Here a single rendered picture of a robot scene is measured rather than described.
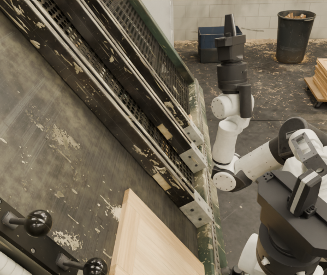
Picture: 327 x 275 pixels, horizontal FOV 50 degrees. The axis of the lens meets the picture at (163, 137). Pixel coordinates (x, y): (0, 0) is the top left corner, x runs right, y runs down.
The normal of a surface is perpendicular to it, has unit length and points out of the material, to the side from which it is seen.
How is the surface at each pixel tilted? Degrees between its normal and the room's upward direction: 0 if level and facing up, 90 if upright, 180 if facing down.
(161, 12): 90
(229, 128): 7
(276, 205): 16
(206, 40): 90
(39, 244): 57
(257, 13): 90
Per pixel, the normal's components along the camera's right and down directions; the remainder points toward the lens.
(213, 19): -0.08, 0.54
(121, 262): 0.82, -0.47
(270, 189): -0.13, -0.66
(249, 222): -0.04, -0.84
